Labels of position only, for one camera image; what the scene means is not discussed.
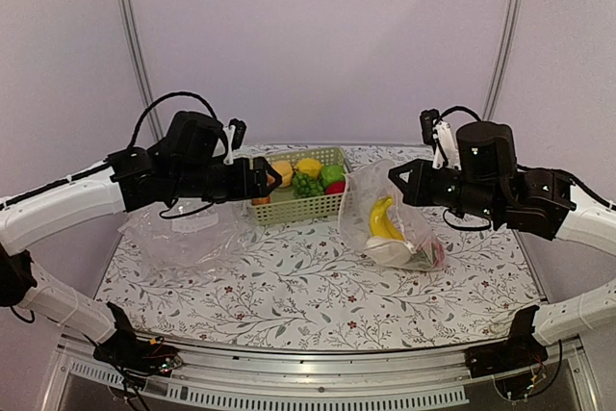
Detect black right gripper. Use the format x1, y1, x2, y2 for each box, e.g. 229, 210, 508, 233
389, 158, 501, 221

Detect green toy grapes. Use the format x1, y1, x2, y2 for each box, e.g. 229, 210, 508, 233
292, 172, 324, 199

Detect yellow toy banana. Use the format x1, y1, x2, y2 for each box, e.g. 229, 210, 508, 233
369, 195, 404, 241

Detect left aluminium frame post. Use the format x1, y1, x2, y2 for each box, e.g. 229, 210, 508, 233
108, 0, 165, 141

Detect aluminium frame post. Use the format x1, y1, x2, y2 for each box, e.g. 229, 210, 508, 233
482, 0, 523, 120
108, 0, 165, 141

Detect floral table mat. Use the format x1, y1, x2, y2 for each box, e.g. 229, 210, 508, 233
93, 141, 548, 352

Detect red orange toy mango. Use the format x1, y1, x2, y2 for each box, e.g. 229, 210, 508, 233
251, 175, 275, 206

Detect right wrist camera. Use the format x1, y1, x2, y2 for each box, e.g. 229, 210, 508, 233
420, 109, 460, 169

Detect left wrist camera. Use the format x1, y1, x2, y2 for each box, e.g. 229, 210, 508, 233
223, 118, 246, 166

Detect green toy pepper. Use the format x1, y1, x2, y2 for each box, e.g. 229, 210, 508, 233
320, 165, 346, 189

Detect aluminium front rail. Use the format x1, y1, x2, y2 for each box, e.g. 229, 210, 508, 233
41, 332, 603, 410

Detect orange toy fruit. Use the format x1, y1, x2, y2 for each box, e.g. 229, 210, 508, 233
272, 160, 295, 188

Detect clear plastic bag with label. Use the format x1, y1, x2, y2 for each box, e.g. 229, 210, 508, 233
119, 199, 253, 277

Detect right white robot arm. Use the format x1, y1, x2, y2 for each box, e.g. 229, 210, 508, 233
388, 121, 615, 377

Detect dark red toy fruit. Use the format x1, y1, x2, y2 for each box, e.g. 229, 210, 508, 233
325, 181, 346, 195

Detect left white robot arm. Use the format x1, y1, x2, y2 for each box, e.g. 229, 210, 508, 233
1, 111, 282, 376

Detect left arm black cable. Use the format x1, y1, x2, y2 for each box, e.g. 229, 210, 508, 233
125, 90, 227, 152

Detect yellow toy lemon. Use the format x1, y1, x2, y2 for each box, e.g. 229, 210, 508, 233
295, 158, 322, 179

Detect right aluminium frame post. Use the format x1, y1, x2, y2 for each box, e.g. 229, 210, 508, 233
482, 0, 523, 120

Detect pink zip top bag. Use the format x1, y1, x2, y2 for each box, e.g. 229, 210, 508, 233
338, 160, 446, 272

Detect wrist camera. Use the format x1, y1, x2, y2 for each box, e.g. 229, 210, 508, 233
420, 109, 460, 169
223, 118, 246, 166

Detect beige plastic basket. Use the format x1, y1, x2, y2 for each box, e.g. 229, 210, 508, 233
246, 146, 351, 225

